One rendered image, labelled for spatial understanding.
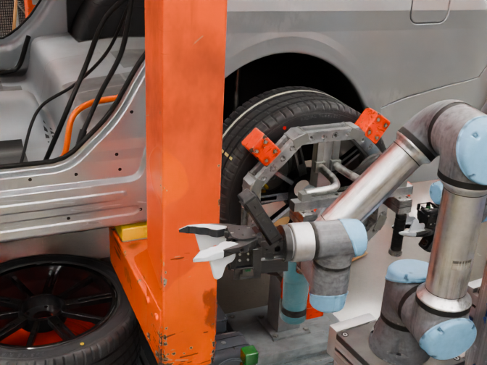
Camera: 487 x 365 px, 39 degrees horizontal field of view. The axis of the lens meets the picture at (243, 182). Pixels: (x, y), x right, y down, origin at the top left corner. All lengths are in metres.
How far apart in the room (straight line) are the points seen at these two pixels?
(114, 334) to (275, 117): 0.86
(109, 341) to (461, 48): 1.66
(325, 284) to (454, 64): 1.56
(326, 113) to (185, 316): 0.82
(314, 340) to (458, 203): 1.44
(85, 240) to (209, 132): 2.18
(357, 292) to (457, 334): 1.97
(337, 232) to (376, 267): 2.39
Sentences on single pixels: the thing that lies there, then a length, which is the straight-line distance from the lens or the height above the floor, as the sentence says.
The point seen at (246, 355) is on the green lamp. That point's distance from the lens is 1.94.
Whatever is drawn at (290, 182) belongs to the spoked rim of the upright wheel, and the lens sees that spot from 2.36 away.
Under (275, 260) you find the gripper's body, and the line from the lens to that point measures 1.32.
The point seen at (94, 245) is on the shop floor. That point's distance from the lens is 3.79.
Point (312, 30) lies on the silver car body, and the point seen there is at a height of 1.38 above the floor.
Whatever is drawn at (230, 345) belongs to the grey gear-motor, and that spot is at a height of 0.41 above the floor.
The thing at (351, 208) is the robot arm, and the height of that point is 1.23.
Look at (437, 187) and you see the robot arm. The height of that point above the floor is 0.98.
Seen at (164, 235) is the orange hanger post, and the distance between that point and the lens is 1.82.
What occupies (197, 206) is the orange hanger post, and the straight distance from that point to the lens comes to 1.81.
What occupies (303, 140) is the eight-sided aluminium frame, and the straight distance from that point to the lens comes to 2.19.
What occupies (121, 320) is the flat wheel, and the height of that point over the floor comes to 0.50.
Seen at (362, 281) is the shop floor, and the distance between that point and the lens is 3.58.
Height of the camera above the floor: 1.86
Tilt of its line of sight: 24 degrees down
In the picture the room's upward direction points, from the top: 3 degrees clockwise
